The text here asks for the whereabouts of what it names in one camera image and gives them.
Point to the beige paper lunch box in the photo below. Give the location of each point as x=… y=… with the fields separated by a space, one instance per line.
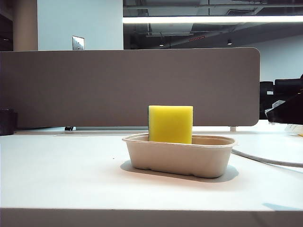
x=177 y=163

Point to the black cylindrical object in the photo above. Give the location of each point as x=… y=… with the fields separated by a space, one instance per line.
x=8 y=123

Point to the black office chair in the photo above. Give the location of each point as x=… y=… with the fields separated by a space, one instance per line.
x=287 y=87
x=266 y=94

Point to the white printed plastic bag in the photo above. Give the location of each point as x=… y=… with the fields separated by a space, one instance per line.
x=293 y=128

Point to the yellow green cleaning sponge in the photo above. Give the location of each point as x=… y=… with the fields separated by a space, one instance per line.
x=170 y=125

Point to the black divider clamp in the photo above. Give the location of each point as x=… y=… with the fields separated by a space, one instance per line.
x=68 y=128

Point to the white ceiling light strip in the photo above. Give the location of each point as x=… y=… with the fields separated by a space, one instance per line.
x=213 y=19

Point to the silver divider base rail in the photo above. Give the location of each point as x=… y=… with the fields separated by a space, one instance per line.
x=118 y=128

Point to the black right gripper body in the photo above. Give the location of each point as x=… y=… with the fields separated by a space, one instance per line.
x=291 y=113

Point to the brown fabric desk divider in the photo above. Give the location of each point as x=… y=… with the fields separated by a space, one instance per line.
x=94 y=87

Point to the silver wall switch plate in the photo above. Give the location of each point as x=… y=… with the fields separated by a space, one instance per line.
x=78 y=43

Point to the red ceiling sign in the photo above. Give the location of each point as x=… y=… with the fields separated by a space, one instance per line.
x=197 y=39

